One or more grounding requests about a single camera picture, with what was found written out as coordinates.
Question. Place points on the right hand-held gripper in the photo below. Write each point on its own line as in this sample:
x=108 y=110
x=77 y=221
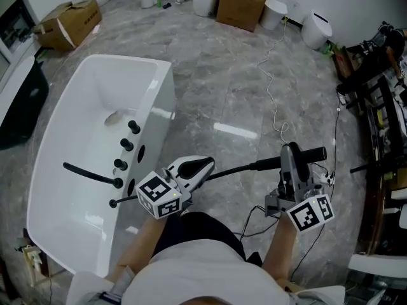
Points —
x=310 y=213

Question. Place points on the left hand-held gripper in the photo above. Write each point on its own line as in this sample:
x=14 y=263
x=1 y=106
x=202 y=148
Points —
x=157 y=199

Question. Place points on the person's left forearm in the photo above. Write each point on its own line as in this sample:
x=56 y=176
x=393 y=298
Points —
x=140 y=243

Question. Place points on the person's right forearm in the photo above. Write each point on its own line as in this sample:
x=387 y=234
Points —
x=280 y=249

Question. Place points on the white bathtub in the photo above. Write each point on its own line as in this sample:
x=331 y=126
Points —
x=79 y=106

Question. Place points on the black bathtub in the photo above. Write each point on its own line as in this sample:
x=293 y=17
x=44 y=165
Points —
x=22 y=113

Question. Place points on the white power strip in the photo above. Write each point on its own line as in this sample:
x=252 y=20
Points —
x=326 y=178

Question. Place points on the person's black trousers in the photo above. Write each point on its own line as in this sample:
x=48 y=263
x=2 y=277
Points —
x=203 y=234

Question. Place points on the black faucet knob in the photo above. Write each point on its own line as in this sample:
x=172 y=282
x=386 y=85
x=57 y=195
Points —
x=121 y=164
x=126 y=144
x=134 y=127

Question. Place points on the cluttered black equipment desk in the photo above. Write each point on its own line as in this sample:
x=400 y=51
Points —
x=381 y=138

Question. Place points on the person's white shirt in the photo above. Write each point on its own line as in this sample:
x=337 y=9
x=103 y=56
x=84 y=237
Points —
x=203 y=272

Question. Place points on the black curved faucet spout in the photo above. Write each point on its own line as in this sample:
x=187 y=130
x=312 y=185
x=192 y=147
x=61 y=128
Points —
x=89 y=173

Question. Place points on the green plant leaves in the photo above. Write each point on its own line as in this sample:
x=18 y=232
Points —
x=332 y=49

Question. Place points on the small black object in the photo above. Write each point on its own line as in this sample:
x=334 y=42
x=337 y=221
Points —
x=167 y=6

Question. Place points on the closed cardboard box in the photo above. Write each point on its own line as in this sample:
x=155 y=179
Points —
x=241 y=5

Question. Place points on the green bottle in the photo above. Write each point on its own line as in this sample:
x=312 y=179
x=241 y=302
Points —
x=159 y=1

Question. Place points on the pink paper sheet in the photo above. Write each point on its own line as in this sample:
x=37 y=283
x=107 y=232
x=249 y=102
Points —
x=96 y=28

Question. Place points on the pale plastic jug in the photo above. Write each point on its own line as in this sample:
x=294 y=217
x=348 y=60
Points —
x=35 y=260

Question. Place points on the large opened cardboard box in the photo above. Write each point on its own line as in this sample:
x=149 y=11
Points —
x=70 y=24

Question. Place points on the white framed glass door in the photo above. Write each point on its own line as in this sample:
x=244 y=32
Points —
x=16 y=37

